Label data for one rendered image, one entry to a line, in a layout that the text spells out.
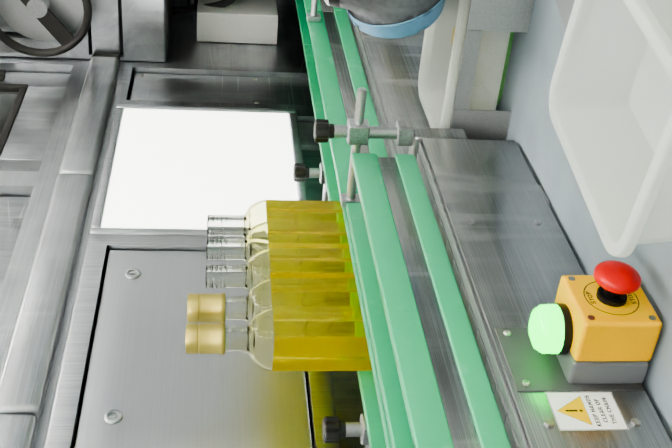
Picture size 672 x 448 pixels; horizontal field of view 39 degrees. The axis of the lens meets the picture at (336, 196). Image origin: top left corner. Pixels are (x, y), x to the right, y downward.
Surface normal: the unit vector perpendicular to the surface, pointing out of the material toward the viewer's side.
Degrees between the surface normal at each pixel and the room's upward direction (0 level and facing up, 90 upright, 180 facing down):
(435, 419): 90
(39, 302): 90
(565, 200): 0
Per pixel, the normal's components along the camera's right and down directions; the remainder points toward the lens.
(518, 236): 0.08, -0.84
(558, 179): -0.99, -0.02
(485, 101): 0.10, 0.53
